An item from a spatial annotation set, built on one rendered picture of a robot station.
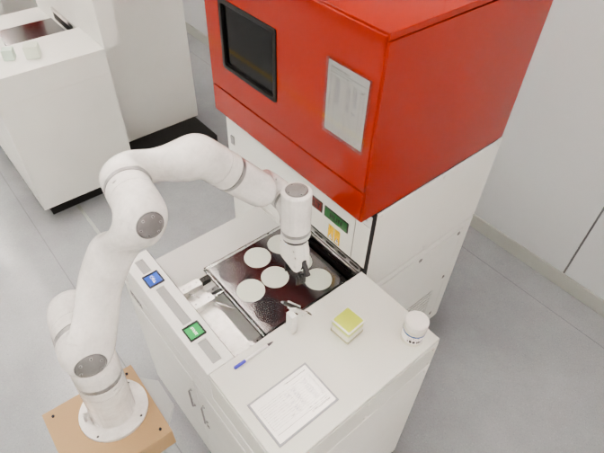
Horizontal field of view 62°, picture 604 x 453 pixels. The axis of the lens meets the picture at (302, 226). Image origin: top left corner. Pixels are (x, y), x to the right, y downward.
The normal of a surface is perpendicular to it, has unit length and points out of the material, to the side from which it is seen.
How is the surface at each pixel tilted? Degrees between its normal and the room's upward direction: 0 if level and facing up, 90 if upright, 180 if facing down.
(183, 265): 0
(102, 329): 65
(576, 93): 90
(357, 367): 0
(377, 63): 90
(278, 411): 0
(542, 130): 90
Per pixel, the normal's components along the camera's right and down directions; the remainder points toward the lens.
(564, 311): 0.03, -0.70
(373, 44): -0.77, 0.44
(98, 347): 0.69, 0.16
